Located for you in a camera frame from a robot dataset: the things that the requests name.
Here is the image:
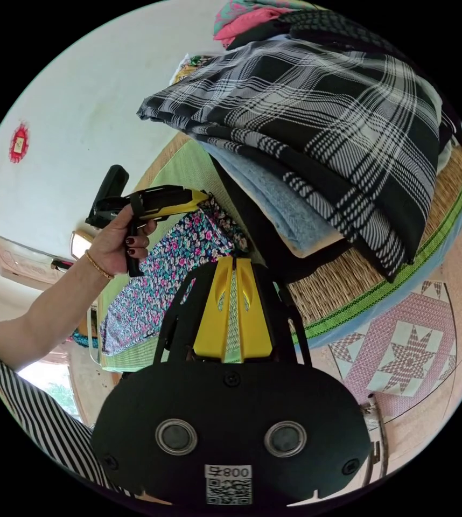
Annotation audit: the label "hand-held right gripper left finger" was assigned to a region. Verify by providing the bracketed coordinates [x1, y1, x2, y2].
[193, 256, 235, 361]

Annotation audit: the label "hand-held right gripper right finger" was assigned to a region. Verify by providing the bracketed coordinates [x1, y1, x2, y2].
[236, 257, 273, 361]

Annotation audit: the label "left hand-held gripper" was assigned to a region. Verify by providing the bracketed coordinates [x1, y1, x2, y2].
[85, 185, 210, 278]

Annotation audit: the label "floral patterned pants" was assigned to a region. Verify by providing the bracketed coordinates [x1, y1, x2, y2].
[99, 193, 253, 359]

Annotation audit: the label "person's left forearm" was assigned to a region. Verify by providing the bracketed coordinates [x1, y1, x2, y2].
[0, 251, 115, 371]

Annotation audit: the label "person's left hand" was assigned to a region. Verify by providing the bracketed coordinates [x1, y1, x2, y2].
[87, 203, 160, 278]

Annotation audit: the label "bed with woven mat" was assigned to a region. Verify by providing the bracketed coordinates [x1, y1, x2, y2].
[93, 130, 462, 373]

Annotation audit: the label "pile of clothes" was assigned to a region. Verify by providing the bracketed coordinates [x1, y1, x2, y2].
[136, 0, 462, 284]

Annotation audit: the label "window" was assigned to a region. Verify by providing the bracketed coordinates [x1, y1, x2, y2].
[16, 358, 79, 423]

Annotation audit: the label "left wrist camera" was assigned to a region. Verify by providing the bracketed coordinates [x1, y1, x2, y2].
[93, 164, 130, 212]

